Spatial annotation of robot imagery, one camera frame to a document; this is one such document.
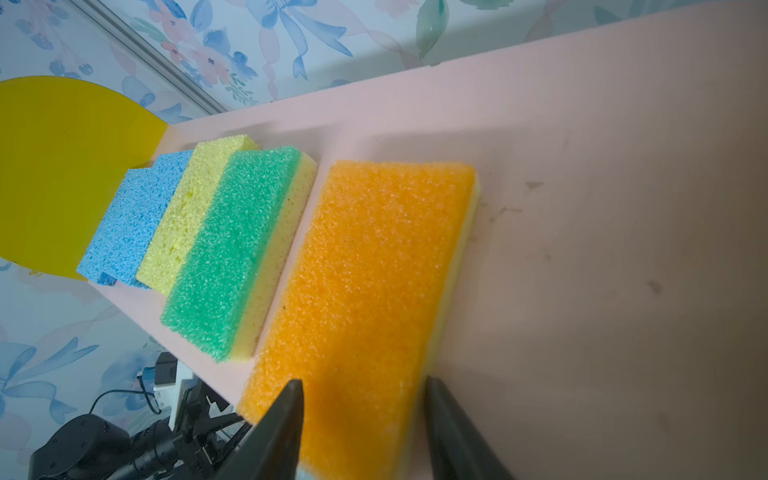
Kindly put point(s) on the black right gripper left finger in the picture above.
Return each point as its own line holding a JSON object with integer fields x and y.
{"x": 271, "y": 450}

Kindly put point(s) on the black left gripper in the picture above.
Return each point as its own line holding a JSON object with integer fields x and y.
{"x": 90, "y": 447}

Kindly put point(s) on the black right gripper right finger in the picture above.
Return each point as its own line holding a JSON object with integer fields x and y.
{"x": 456, "y": 447}

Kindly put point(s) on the dark green sponge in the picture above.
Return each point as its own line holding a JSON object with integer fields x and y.
{"x": 224, "y": 290}

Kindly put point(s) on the orange sponge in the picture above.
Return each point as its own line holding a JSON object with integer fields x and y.
{"x": 361, "y": 316}

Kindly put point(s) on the yellow sponge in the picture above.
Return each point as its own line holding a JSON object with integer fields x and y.
{"x": 184, "y": 215}

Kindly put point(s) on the blue sponge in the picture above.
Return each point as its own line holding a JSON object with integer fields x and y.
{"x": 123, "y": 236}

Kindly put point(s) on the yellow pink blue wooden shelf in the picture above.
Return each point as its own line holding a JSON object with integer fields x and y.
{"x": 610, "y": 318}

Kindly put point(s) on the aluminium corner post left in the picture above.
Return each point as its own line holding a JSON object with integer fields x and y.
{"x": 120, "y": 31}

